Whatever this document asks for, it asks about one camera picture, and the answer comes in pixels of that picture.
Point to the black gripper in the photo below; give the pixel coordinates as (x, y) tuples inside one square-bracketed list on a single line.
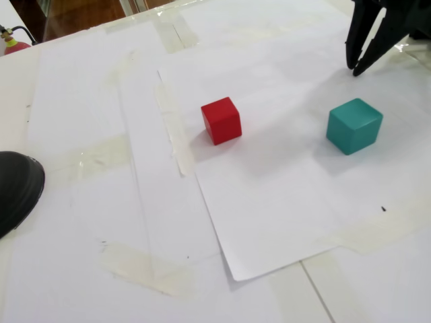
[(370, 17)]

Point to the teal blue cube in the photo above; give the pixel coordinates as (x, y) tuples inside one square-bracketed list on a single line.
[(350, 134)]

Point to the red cube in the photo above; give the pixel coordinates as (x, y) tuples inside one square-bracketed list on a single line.
[(222, 124)]

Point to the clear glossy tape strip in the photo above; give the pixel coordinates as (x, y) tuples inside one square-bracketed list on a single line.
[(399, 50)]

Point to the beige masking tape strip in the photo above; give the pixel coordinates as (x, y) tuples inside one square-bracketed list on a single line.
[(144, 269), (296, 289), (178, 144), (370, 235), (175, 33), (97, 158)]

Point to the white paper sheet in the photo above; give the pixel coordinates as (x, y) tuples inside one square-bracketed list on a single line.
[(269, 202), (161, 208)]

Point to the brown wooden cabinet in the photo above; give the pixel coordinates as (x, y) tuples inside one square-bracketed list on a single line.
[(84, 17)]

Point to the red fire extinguisher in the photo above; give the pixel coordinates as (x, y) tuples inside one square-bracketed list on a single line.
[(20, 46)]

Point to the black rounded camera base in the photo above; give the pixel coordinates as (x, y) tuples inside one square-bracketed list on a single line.
[(17, 191)]

